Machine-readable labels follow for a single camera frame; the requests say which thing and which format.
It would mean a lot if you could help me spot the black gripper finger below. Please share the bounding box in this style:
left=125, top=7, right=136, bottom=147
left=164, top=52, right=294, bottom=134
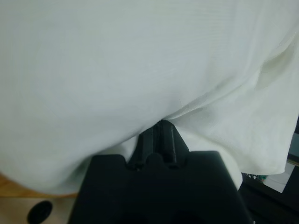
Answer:
left=127, top=125, right=162, bottom=170
left=158, top=119, right=190, bottom=169

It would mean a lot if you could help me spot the white T-shirt with black print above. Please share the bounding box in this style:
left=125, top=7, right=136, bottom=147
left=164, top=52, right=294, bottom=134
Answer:
left=0, top=0, right=299, bottom=196

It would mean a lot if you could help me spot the black flat panel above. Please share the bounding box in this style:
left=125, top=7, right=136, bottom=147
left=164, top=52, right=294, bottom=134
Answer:
left=238, top=174, right=299, bottom=224

